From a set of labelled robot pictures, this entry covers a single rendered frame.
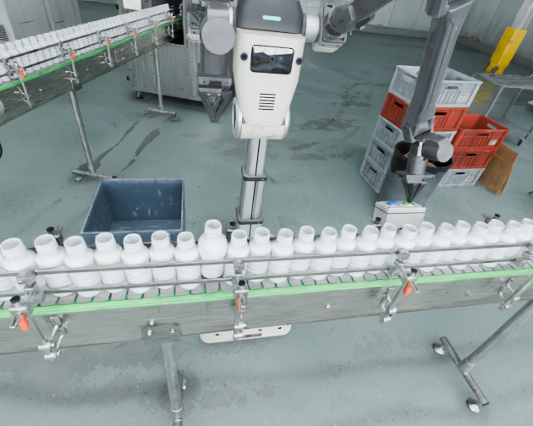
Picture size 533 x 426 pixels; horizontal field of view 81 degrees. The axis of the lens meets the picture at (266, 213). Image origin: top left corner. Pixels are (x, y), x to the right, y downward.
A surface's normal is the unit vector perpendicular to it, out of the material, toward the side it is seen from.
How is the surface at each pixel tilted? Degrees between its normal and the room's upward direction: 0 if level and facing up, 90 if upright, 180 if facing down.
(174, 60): 90
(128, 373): 0
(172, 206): 90
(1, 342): 90
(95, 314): 90
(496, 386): 0
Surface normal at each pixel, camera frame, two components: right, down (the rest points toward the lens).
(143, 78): -0.13, 0.62
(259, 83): 0.18, 0.64
